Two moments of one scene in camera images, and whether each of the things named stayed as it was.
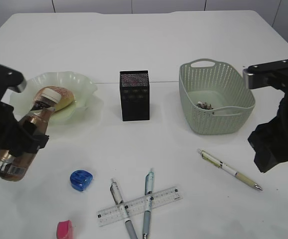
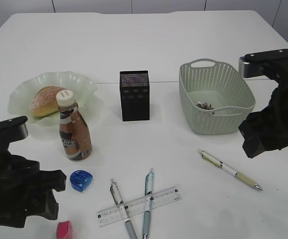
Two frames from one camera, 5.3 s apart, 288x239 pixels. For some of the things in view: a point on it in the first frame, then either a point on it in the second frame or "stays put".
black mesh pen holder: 134,89 stays put
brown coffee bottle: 11,167 to 74,132
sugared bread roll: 67,97 to 45,101
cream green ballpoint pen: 222,165 stays put
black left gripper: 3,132 to 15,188
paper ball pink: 203,105 stays put
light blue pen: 149,179 stays put
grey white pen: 118,200 stays put
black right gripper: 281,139 to 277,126
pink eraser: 65,229 stays put
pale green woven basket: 214,100 stays put
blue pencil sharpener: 80,179 stays put
